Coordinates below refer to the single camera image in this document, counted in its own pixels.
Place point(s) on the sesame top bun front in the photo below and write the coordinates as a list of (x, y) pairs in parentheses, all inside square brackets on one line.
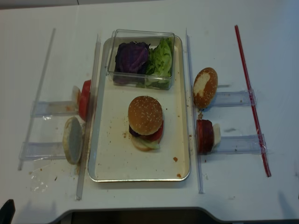
[(145, 115)]

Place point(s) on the sesame bun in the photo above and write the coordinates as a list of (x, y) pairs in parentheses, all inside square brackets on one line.
[(205, 87), (145, 115)]

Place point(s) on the tomato slice on burger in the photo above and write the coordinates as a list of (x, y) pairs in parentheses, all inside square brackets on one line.
[(156, 136)]

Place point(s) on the green lettuce on burger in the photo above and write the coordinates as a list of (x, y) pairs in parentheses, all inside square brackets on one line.
[(151, 144)]

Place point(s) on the green lettuce in box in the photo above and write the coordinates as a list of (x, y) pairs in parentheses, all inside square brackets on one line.
[(159, 66)]

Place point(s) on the clear plastic lettuce box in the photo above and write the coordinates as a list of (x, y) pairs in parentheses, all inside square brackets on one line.
[(120, 36)]

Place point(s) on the red tomato slice left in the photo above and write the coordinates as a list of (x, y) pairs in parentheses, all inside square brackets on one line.
[(84, 100)]

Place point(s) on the metal serving tray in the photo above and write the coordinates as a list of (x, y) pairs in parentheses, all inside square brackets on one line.
[(113, 157)]

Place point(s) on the purple cabbage leaf on burger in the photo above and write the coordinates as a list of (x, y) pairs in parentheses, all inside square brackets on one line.
[(132, 132)]

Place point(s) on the bottom bun on tray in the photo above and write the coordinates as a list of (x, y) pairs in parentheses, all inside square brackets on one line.
[(137, 143)]

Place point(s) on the purple cabbage leaf in box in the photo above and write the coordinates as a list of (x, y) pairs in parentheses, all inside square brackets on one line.
[(131, 58)]

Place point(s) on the sesame bun rear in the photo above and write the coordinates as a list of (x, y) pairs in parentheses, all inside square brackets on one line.
[(205, 87)]

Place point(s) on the white onion slice right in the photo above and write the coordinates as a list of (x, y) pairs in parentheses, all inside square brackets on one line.
[(217, 134)]

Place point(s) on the white onion slice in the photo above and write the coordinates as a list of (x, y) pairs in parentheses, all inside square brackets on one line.
[(217, 134), (75, 96)]

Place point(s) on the white onion slice left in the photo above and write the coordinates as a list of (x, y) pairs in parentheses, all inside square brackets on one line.
[(75, 96)]

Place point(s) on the pale bun bottom left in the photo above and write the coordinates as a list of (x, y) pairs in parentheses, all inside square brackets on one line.
[(72, 140)]

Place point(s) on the clear holder upper right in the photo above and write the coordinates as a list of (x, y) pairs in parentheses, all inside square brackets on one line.
[(234, 99)]

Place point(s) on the clear holder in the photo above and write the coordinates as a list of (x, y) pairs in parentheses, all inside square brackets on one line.
[(58, 108), (234, 99), (247, 144), (31, 151)]

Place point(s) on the clear holder upper left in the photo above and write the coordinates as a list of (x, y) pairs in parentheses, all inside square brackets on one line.
[(58, 108)]

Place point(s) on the clear holder lower right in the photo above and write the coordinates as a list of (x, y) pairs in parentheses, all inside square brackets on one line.
[(247, 144)]

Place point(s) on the clear holder lower left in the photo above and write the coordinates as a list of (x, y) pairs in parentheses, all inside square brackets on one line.
[(31, 151)]

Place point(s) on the red plastic strip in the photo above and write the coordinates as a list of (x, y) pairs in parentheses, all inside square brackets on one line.
[(262, 143)]

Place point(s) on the black object bottom left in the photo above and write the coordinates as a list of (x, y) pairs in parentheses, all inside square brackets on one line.
[(7, 212)]

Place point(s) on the clear rail right of tray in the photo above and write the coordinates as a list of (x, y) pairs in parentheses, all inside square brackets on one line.
[(193, 111)]

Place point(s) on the clear rail far left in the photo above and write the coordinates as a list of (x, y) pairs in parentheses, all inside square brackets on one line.
[(38, 93)]

